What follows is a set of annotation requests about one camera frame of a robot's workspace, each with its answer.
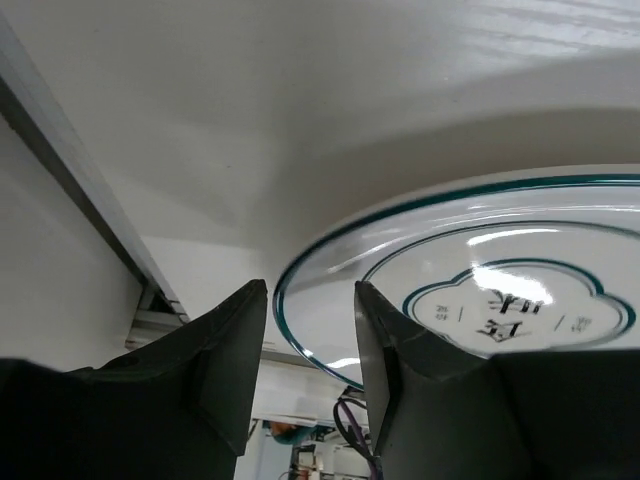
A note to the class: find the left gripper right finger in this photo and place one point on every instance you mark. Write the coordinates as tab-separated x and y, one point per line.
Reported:
437	412

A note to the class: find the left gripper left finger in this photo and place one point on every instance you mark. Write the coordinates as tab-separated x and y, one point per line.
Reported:
177	408

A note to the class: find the white plate dark line emblem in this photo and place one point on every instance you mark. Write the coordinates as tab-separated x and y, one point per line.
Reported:
542	263

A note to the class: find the left aluminium rail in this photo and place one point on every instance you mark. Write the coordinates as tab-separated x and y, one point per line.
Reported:
32	112

